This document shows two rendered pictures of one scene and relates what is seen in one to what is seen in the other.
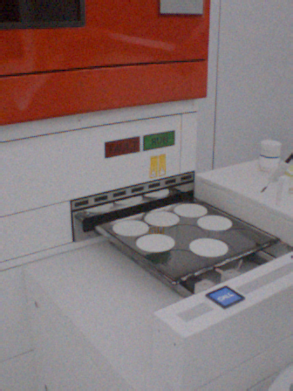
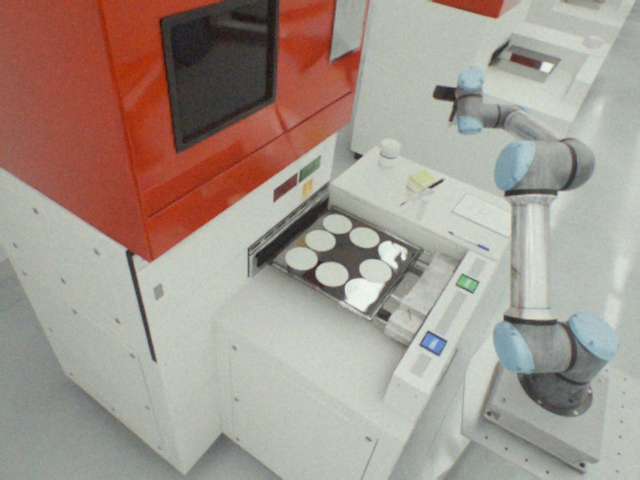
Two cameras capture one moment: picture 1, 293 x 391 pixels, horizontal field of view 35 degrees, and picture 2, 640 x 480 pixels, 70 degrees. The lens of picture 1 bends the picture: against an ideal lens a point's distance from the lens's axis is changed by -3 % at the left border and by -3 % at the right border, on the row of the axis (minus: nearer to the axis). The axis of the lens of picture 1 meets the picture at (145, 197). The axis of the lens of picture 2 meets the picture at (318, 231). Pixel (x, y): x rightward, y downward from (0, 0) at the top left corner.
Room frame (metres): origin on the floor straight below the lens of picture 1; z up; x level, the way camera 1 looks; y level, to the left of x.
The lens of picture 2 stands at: (0.26, 0.46, 1.92)
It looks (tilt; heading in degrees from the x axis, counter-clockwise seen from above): 41 degrees down; 334
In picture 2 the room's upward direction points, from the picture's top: 8 degrees clockwise
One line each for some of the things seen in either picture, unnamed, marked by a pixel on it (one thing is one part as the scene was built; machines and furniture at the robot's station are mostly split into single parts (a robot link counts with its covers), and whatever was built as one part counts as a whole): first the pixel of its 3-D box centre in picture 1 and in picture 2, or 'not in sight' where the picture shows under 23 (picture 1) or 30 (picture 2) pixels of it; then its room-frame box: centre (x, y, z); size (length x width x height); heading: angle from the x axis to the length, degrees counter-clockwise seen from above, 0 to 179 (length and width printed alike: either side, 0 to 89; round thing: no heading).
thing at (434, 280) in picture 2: not in sight; (423, 298); (0.97, -0.28, 0.87); 0.36 x 0.08 x 0.03; 125
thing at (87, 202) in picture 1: (137, 189); (292, 215); (1.34, 0.03, 0.96); 0.44 x 0.01 x 0.02; 125
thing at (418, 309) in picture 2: (237, 282); (414, 307); (0.92, -0.21, 0.89); 0.08 x 0.03 x 0.03; 35
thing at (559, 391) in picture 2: not in sight; (562, 371); (0.60, -0.44, 0.95); 0.15 x 0.15 x 0.10
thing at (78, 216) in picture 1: (138, 209); (292, 230); (1.34, 0.02, 0.89); 0.44 x 0.02 x 0.10; 125
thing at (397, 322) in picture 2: (212, 293); (403, 325); (0.88, -0.15, 0.89); 0.08 x 0.03 x 0.03; 35
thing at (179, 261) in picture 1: (185, 233); (348, 255); (1.17, -0.11, 0.90); 0.34 x 0.34 x 0.01; 35
